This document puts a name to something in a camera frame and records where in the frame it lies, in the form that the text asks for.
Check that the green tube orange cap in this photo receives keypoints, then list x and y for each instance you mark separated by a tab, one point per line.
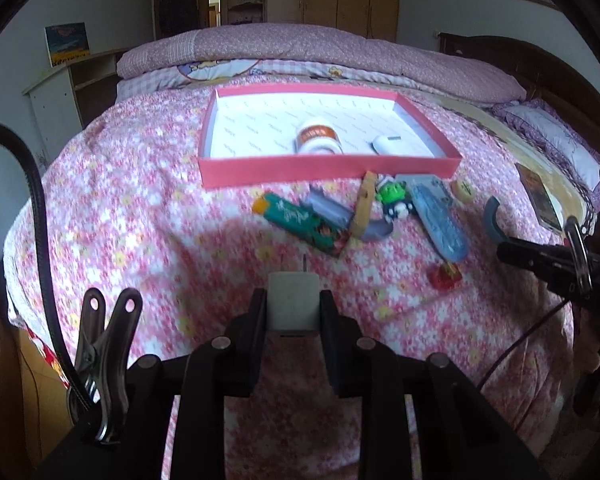
300	222

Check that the white pillow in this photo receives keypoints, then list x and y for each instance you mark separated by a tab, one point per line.
555	132

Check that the pink folded quilt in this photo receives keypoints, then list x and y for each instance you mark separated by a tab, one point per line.
305	42

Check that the white bottle orange label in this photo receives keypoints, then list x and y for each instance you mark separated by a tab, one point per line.
317	137

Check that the metal spring clamp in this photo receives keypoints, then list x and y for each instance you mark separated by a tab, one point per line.
102	360

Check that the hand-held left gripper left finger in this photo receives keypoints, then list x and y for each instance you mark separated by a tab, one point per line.
258	325

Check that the cartoon print checked quilt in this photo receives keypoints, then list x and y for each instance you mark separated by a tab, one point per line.
220	70

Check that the yellow cartoon bedsheet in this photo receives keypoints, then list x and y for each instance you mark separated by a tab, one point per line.
500	145

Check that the blue correction tape dispenser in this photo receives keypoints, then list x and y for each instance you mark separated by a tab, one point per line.
440	225

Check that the dark hanging coat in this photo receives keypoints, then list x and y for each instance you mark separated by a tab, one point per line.
177	5

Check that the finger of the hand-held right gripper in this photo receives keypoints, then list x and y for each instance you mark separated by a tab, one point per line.
530	252
560	280

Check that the brown book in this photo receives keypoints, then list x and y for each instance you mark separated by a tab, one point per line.
540	195

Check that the white charger cube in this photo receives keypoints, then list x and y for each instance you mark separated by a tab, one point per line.
292	305

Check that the white shelf unit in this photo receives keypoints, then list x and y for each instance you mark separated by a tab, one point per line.
55	100

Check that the brown wooden furniture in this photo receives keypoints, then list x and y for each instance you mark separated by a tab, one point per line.
40	410

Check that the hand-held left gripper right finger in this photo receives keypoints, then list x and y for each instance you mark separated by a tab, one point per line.
331	350

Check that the dark wooden headboard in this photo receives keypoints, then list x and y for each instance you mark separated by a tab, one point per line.
545	67

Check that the pink shallow box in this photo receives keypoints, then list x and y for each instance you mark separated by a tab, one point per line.
330	166

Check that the small red toy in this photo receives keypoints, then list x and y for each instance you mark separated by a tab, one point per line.
445	277

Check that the grey-blue clip object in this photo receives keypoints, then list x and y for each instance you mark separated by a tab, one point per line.
325	205

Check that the blue landscape painting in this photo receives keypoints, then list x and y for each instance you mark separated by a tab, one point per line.
67	44

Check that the person's right hand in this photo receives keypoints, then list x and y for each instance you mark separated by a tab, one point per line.
594	355

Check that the small white device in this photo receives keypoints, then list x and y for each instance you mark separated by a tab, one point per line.
392	145

